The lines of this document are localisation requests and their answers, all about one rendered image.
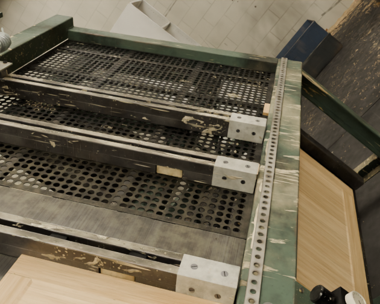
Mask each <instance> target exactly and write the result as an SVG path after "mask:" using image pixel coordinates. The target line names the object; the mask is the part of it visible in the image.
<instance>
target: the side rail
mask: <svg viewBox="0 0 380 304"><path fill-rule="evenodd" d="M68 40H76V41H80V42H87V43H94V44H99V45H105V46H113V47H117V48H124V49H132V50H136V51H143V52H150V53H155V54H162V55H169V56H173V57H180V58H184V59H192V60H199V61H203V62H211V63H218V64H222V65H229V66H236V67H240V68H248V69H255V70H259V71H267V72H274V73H275V69H276V65H277V62H278V58H274V57H266V56H262V55H254V54H247V53H243V52H235V51H228V50H223V49H216V48H208V47H204V46H197V45H189V44H185V43H177V42H170V41H166V40H158V39H151V38H146V37H139V36H131V35H127V34H119V33H112V32H108V31H100V30H93V29H88V28H81V27H73V28H71V29H69V30H68Z"/></svg>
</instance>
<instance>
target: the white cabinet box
mask: <svg viewBox="0 0 380 304"><path fill-rule="evenodd" d="M110 32H112V33H119V34H127V35H131V36H139V37H146V38H151V39H158V40H166V41H170V42H177V43H185V44H189V45H197V46H201V45H200V44H199V43H197V42H196V41H195V40H194V39H192V38H191V37H189V36H188V35H187V34H186V33H185V32H183V31H182V30H181V29H180V28H179V27H177V26H176V25H174V24H173V23H172V22H171V21H170V20H168V19H167V18H166V17H165V16H164V15H162V14H161V13H159V12H158V11H157V10H156V9H155V8H153V7H152V6H151V5H150V4H149V3H147V2H146V1H144V0H137V1H132V2H129V3H128V4H127V6H126V8H125V9H124V11H123V12H122V13H121V15H120V17H119V18H118V20H117V21H116V23H115V24H114V26H113V27H112V29H111V30H110Z"/></svg>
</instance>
